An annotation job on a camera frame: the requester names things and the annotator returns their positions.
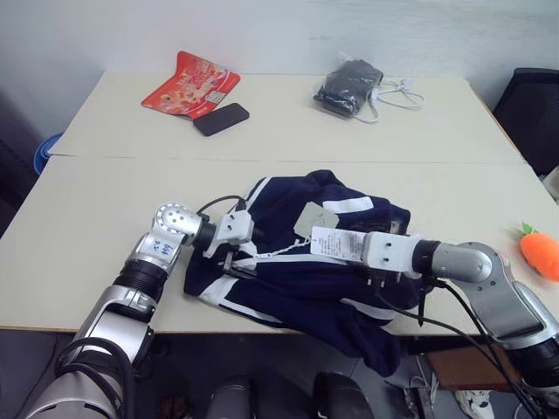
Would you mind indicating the black pouch in clear plastic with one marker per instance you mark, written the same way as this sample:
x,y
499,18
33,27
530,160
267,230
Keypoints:
x,y
347,85

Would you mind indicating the white printed hang tag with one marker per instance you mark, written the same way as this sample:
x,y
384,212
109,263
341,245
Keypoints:
x,y
336,245

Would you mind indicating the navy jacket with white stripes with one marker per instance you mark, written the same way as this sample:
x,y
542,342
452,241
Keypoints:
x,y
305,288

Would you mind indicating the black office chair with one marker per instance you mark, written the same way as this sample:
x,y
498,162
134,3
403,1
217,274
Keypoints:
x,y
533,109

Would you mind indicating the brown cardboard board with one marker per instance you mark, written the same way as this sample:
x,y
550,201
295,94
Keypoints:
x,y
467,371

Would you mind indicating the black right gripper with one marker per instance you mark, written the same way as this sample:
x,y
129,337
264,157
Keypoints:
x,y
384,277

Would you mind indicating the black smartphone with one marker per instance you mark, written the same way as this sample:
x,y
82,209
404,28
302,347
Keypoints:
x,y
221,119

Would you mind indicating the grey cardboard hang tag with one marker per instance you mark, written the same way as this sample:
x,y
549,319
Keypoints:
x,y
315,219

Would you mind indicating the red snack bag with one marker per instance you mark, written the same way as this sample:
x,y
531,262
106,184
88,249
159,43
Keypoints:
x,y
192,85

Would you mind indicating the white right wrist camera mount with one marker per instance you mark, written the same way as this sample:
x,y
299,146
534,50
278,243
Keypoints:
x,y
388,251

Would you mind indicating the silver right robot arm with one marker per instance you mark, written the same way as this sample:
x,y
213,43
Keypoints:
x,y
474,262

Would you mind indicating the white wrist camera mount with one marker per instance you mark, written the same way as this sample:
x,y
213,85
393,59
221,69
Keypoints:
x,y
233,227
388,251

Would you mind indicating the orange carrot plush toy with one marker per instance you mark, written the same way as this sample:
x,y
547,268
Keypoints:
x,y
539,253

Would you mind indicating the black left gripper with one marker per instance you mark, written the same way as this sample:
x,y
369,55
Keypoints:
x,y
229,260

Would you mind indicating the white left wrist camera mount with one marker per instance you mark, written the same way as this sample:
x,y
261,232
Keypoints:
x,y
233,227

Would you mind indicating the dark rounded shape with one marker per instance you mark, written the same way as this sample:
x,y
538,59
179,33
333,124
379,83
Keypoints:
x,y
236,399
340,397

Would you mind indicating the white sneaker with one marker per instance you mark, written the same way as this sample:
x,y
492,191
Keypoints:
x,y
474,403

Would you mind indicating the blue bucket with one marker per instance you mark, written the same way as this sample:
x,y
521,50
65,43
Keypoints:
x,y
43,150

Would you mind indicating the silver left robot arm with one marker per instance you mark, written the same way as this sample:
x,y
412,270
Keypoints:
x,y
170,227

